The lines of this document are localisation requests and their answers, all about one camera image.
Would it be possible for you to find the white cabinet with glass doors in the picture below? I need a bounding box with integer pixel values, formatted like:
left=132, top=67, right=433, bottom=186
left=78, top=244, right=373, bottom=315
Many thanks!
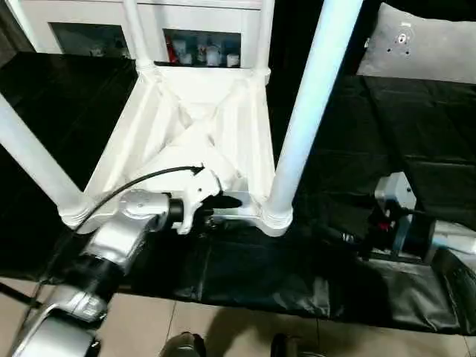
left=7, top=0, right=263, bottom=70

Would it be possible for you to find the black work mat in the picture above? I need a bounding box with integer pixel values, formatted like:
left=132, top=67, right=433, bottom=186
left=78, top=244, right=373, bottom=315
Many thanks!
left=0, top=52, right=476, bottom=335

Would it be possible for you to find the grey cushion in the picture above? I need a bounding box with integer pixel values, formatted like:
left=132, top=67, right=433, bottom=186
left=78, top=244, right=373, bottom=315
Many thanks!
left=356, top=2, right=476, bottom=85

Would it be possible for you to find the white plastic table leg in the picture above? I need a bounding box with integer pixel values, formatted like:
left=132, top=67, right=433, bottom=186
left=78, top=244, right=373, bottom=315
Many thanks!
left=0, top=92, right=89, bottom=228
left=120, top=0, right=159, bottom=80
left=260, top=0, right=365, bottom=232
left=253, top=0, right=277, bottom=81

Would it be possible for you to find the white plastic table top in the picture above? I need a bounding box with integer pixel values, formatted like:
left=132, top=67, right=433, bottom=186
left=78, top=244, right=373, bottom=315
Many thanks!
left=59, top=65, right=293, bottom=238

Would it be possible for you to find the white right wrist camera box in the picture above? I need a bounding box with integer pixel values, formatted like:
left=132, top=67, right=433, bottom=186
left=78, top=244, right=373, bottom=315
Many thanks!
left=373, top=172, right=418, bottom=225

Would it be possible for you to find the dark right robot foot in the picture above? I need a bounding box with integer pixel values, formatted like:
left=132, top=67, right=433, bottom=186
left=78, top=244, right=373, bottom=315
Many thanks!
left=269, top=333, right=328, bottom=357

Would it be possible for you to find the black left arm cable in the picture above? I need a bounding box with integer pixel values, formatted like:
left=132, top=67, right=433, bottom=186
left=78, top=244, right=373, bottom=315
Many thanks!
left=30, top=165, right=206, bottom=298

